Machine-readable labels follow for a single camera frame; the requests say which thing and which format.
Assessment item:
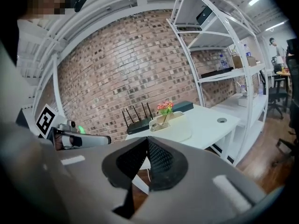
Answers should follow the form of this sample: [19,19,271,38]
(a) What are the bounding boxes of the black router with antennas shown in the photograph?
[121,102,155,135]

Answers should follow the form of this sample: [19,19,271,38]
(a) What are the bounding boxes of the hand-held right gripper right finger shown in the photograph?
[132,136,268,224]

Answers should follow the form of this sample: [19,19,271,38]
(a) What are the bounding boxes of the white metal shelf rack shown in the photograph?
[166,0,269,166]

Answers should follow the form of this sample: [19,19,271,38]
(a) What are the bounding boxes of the black mesh office chair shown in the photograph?
[271,38,299,168]

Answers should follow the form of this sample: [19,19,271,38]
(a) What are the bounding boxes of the black and silver box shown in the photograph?
[195,6,215,29]

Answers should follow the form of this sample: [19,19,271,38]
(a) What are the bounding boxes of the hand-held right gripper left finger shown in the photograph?
[9,136,149,224]

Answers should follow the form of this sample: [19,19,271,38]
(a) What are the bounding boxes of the white desk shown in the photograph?
[125,104,241,196]

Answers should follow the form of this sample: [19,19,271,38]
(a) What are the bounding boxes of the pink flowers in wooden pot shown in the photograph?
[156,100,175,126]

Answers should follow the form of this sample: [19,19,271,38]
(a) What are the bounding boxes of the small clear plastic holder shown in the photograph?
[149,122,170,133]

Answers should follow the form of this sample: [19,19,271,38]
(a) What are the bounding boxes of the clear water bottle blue label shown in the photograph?
[218,54,228,70]
[242,43,252,58]

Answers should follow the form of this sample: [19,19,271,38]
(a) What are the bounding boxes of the dark green flat box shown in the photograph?
[172,100,194,113]

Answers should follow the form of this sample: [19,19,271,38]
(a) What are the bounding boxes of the round wooden table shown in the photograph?
[276,70,292,92]

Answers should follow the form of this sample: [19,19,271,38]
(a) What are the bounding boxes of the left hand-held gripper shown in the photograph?
[35,103,112,151]

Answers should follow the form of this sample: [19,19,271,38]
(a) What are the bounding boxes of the black flat tray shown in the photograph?
[200,66,234,79]

